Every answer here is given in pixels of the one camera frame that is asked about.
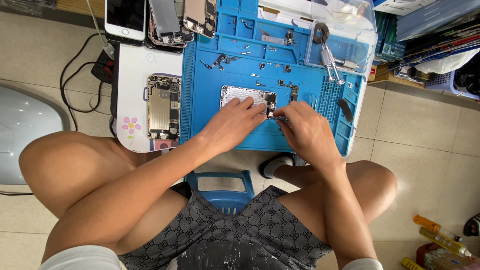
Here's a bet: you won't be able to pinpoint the short silver screwdriver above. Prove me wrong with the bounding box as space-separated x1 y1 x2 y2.
335 58 365 71

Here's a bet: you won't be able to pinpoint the dark round disc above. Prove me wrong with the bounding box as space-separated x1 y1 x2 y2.
313 23 331 44

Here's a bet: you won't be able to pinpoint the cluttered wooden shelf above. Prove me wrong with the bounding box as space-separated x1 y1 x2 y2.
367 0 480 103

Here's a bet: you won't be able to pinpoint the metal bracket with flex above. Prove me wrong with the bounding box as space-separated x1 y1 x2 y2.
200 53 244 72

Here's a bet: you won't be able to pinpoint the flat metal scraper blade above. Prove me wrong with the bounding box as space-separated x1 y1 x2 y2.
259 28 286 46

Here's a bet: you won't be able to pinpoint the red bag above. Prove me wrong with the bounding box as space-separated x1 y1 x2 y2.
415 242 480 270

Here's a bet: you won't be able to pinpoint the blue silicone repair mat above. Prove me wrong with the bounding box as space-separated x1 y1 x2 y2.
178 0 365 155

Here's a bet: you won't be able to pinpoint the white charger plug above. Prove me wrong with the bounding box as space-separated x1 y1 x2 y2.
101 42 116 61

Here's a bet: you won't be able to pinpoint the orange bottle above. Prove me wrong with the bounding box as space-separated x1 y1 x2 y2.
413 214 463 243

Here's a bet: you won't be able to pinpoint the blue plastic stool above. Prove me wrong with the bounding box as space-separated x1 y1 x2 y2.
183 169 256 216

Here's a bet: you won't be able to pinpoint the person's right hand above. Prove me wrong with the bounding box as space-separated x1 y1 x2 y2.
273 100 346 172

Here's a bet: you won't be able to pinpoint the person's leg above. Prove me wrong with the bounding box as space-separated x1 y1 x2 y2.
18 130 190 263
272 159 399 244

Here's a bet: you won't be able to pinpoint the person's left leg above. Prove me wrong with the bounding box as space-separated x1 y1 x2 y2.
18 130 190 263

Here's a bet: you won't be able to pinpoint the black cable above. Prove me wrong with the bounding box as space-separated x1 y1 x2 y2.
59 32 114 133

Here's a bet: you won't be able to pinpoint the scattered small phone parts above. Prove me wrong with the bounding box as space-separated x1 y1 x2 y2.
225 19 301 77

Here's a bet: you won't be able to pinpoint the black flat pry tool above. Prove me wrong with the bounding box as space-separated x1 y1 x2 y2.
337 98 355 125

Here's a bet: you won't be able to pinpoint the light grey rounded object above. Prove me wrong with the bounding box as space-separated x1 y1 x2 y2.
0 84 71 187

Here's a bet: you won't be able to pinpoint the black power strip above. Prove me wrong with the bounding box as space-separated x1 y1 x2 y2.
91 50 115 85

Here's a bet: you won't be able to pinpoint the white cable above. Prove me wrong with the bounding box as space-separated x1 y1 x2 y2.
85 0 110 47

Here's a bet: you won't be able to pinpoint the silver phone housing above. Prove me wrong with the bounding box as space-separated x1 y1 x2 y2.
220 85 278 120

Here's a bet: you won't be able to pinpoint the black sandal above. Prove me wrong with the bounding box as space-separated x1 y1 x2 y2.
463 212 480 238

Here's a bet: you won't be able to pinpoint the gold phone housing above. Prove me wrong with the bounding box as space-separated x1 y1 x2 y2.
146 74 182 141
182 0 218 39

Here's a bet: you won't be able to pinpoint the yellow spray bottle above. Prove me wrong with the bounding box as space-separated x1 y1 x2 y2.
419 227 472 258

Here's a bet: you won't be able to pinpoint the black and white shoe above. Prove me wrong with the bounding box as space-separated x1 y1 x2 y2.
258 152 307 180

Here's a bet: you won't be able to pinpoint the clear plastic container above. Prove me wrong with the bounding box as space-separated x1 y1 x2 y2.
258 0 378 74

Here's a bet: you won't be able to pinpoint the person's right leg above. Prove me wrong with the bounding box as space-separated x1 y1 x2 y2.
272 159 399 244

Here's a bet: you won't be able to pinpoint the white smartphone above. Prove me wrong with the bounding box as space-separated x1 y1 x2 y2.
104 0 147 41

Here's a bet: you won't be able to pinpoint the person's left hand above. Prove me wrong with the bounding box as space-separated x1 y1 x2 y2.
202 95 268 153

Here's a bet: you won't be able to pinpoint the grey patterned shorts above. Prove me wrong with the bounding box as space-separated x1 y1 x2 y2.
117 182 334 270

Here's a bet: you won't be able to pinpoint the white flower print table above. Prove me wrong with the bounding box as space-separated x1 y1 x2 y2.
110 40 378 160

